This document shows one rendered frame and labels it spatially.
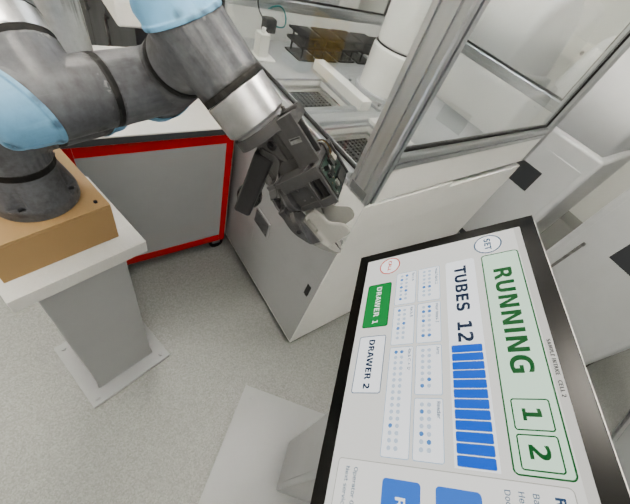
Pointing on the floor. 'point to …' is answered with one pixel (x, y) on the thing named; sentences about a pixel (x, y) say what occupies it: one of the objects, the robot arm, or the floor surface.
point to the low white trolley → (164, 178)
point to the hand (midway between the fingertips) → (331, 246)
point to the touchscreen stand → (267, 453)
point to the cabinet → (456, 213)
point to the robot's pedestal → (92, 312)
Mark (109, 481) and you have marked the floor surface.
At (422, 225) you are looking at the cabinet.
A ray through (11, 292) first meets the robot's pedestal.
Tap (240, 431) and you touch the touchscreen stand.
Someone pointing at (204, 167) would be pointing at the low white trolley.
